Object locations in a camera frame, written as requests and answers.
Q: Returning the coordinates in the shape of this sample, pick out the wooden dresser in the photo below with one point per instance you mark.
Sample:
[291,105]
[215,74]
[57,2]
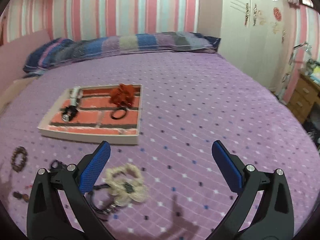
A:
[304,97]

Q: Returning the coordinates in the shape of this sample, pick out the white tray with brick liner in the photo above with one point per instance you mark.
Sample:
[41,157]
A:
[82,114]

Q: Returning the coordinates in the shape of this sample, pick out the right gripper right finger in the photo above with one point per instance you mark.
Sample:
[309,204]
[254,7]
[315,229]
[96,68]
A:
[263,207]

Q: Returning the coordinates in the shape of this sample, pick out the white wardrobe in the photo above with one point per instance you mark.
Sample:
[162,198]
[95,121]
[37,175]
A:
[252,38]

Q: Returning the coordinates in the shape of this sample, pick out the black plastic hair claw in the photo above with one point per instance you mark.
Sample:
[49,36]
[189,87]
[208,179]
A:
[56,166]

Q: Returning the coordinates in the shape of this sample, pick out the pink headboard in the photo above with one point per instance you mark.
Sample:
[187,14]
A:
[14,56]

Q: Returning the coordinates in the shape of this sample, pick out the striped long pillow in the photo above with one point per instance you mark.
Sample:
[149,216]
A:
[62,51]

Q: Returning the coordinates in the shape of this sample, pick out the cream fabric scrunchie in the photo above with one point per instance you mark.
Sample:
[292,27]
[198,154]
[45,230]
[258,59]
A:
[126,184]

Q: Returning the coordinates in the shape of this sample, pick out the thin black hair elastic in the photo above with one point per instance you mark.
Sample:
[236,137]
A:
[118,113]

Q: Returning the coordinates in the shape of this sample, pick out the purple patterned bedspread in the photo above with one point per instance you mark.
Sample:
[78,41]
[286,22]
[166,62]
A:
[189,101]

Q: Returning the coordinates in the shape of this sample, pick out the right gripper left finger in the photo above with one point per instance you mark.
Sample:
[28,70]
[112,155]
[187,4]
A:
[46,217]

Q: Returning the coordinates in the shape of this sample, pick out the red fabric scrunchie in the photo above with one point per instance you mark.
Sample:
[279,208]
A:
[122,96]

